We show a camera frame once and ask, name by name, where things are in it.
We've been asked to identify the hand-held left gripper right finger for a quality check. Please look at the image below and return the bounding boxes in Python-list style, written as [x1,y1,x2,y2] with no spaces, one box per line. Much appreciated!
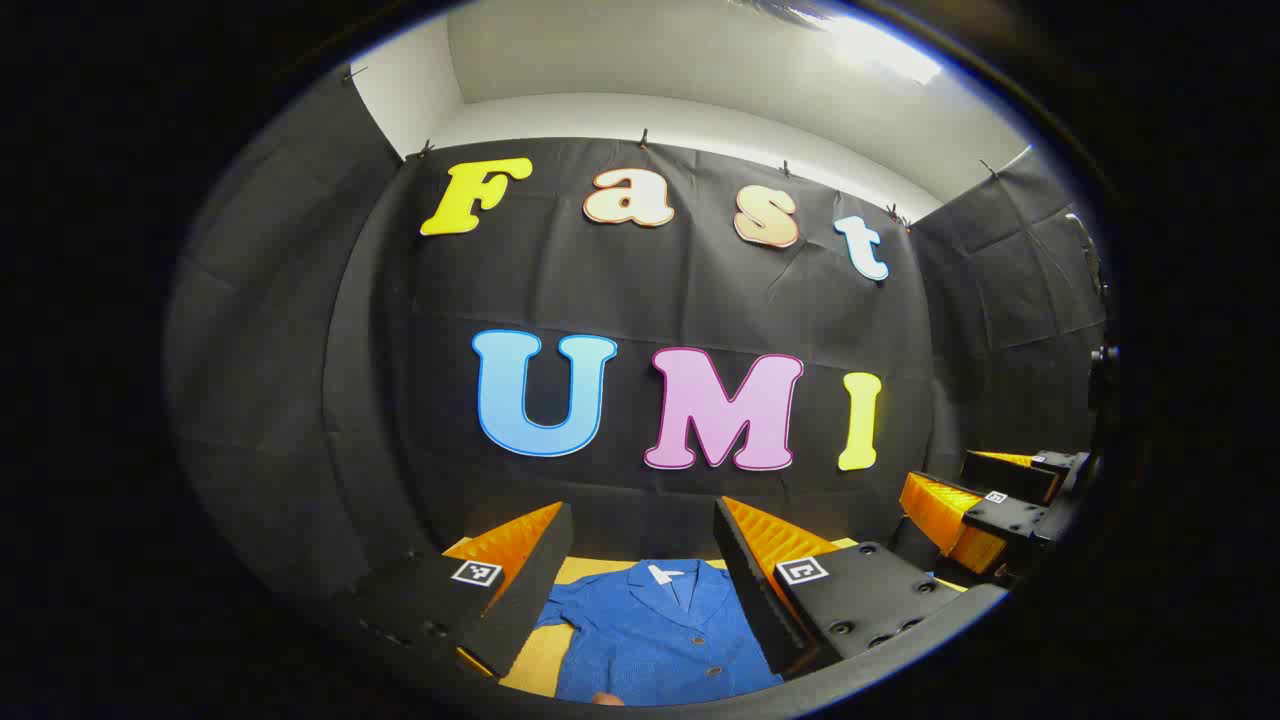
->
[712,496,1009,679]

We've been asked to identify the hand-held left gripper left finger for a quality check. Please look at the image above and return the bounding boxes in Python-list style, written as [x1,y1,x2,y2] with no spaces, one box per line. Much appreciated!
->
[335,502,575,681]

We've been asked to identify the blue button shirt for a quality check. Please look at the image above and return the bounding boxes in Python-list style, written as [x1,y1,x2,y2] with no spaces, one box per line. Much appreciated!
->
[535,558,786,706]

